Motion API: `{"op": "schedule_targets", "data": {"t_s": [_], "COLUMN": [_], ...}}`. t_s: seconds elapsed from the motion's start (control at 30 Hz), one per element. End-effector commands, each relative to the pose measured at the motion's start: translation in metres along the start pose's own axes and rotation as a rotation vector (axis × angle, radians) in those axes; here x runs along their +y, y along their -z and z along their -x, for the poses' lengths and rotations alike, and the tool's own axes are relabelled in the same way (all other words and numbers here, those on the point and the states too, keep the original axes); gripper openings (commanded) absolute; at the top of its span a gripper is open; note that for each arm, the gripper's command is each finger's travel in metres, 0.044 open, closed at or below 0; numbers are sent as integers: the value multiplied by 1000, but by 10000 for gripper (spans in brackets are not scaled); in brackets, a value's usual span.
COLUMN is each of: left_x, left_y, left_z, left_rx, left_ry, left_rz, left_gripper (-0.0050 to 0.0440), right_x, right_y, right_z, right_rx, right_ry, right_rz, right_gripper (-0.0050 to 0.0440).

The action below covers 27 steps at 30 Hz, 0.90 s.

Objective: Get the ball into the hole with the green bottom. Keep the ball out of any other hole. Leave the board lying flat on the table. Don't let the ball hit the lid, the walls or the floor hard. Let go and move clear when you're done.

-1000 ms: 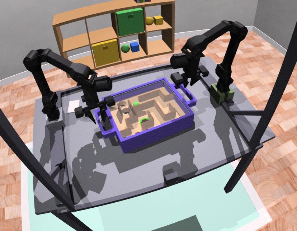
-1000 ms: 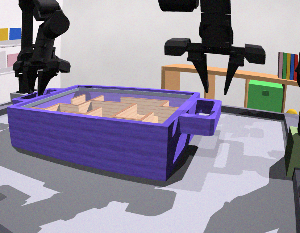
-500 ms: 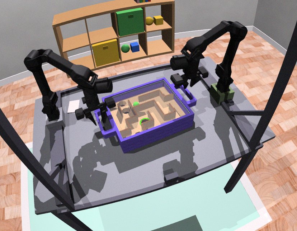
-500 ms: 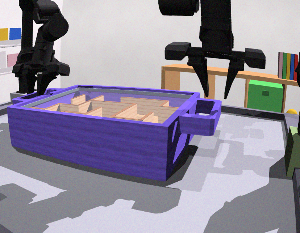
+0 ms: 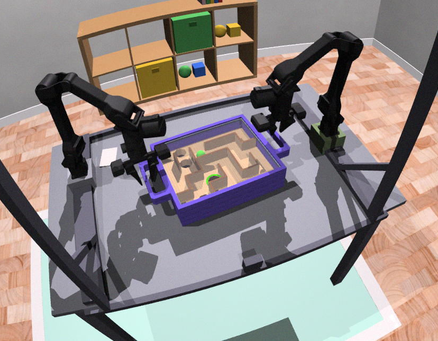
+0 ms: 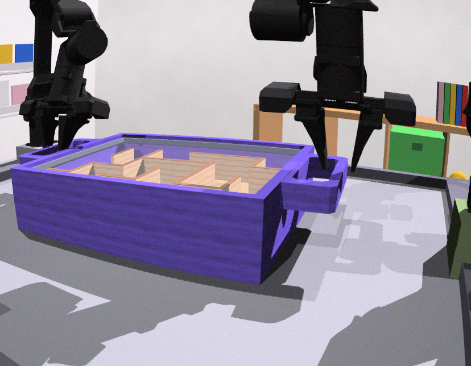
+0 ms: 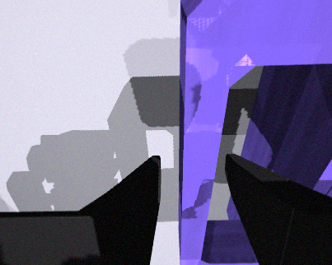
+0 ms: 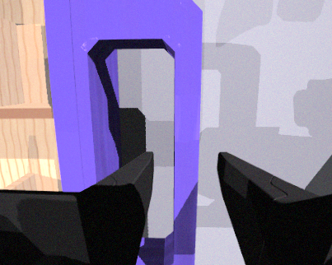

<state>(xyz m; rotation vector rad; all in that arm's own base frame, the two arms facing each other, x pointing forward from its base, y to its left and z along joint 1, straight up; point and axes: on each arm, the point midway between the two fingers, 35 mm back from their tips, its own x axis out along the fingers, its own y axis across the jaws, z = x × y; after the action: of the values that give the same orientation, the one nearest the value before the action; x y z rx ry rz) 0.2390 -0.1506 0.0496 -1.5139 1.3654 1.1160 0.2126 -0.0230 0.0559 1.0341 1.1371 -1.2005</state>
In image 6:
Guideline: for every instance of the purple wooden maze board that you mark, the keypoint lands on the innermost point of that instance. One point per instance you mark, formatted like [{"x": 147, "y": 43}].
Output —
[{"x": 217, "y": 207}]

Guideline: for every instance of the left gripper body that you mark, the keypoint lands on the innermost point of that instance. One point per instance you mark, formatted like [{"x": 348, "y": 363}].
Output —
[{"x": 65, "y": 89}]

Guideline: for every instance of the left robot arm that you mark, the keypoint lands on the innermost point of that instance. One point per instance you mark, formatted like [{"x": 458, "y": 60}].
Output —
[{"x": 86, "y": 41}]

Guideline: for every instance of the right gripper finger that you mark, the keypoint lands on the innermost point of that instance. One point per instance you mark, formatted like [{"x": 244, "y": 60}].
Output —
[
  {"x": 315, "y": 127},
  {"x": 364, "y": 131}
]

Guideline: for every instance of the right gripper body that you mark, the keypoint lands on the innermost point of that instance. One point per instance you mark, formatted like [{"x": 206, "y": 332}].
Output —
[{"x": 340, "y": 74}]

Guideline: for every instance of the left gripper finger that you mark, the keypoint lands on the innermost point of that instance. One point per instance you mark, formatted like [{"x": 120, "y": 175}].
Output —
[
  {"x": 68, "y": 127},
  {"x": 46, "y": 129}
]

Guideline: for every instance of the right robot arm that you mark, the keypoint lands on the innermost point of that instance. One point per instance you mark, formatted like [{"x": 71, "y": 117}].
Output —
[{"x": 339, "y": 23}]

